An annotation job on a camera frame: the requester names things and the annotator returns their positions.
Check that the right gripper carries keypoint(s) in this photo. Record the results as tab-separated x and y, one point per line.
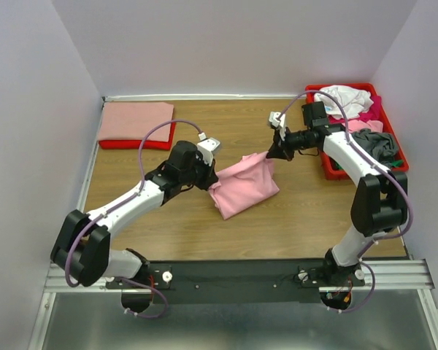
279	149

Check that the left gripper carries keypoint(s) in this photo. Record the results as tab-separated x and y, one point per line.
210	176

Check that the light pink t-shirt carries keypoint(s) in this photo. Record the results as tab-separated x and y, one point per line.
243	185

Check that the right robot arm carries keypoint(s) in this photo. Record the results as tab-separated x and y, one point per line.
378	206

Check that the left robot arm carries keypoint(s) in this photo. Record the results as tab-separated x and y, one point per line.
83	246

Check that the salmon pink garment in bin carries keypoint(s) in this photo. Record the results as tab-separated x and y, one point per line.
359	125

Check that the folded red t-shirt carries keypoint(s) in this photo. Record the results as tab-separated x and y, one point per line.
135	143

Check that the white t-shirt in bin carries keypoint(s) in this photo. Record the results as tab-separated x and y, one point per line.
335	90

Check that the magenta garment in bin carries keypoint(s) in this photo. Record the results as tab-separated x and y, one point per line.
374	109

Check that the folded pink t-shirt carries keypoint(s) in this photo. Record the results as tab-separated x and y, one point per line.
132	120

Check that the grey garment in bin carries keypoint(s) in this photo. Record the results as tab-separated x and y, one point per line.
381	146

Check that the green garment in bin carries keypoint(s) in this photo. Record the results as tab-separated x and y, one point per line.
396	164

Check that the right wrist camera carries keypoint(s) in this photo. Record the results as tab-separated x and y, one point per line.
277	121

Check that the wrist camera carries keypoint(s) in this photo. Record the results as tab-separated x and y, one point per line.
277	121
208	147

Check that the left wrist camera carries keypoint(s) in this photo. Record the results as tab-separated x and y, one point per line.
208	147

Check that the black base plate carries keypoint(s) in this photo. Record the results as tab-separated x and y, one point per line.
242	281

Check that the aluminium frame rail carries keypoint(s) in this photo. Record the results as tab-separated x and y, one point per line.
391	311

